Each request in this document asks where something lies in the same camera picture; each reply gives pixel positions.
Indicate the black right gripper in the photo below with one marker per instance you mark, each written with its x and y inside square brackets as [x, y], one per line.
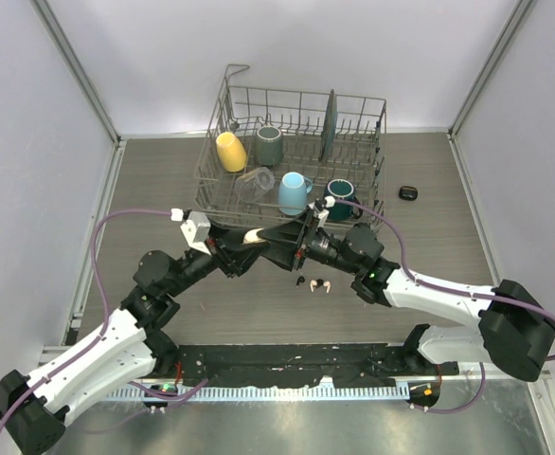
[287, 254]

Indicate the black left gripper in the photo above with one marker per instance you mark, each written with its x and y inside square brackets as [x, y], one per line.
[241, 258]

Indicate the beige earbud charging case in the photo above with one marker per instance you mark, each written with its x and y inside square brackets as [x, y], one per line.
[253, 237]

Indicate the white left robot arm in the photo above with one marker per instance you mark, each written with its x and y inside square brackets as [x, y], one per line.
[37, 407]

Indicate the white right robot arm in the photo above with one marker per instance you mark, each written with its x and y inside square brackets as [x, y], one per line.
[502, 325]

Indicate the black earbud charging case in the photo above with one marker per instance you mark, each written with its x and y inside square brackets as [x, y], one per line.
[408, 193]

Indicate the light blue mug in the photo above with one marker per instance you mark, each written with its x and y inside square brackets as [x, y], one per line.
[293, 192]

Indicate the clear glass cup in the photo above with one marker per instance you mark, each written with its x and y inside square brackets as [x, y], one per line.
[252, 186]

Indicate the dark teal mug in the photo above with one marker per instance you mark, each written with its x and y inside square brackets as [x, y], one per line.
[342, 189]

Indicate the yellow cup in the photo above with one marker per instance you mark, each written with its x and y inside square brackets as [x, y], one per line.
[231, 152]

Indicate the grey-green mug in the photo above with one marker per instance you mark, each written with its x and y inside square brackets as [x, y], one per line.
[268, 149]

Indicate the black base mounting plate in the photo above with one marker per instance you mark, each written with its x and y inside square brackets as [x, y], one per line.
[294, 366]

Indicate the teal plate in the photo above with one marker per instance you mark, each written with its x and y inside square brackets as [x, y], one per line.
[329, 128]

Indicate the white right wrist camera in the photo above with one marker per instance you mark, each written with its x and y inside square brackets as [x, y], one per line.
[321, 209]

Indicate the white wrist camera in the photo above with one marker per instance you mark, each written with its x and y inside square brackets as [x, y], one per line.
[321, 209]
[195, 227]

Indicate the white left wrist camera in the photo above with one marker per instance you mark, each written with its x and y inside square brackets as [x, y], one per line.
[195, 227]

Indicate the grey wire dish rack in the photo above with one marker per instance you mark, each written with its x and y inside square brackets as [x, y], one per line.
[357, 153]

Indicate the aluminium slotted rail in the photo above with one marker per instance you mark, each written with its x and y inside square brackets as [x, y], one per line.
[325, 391]

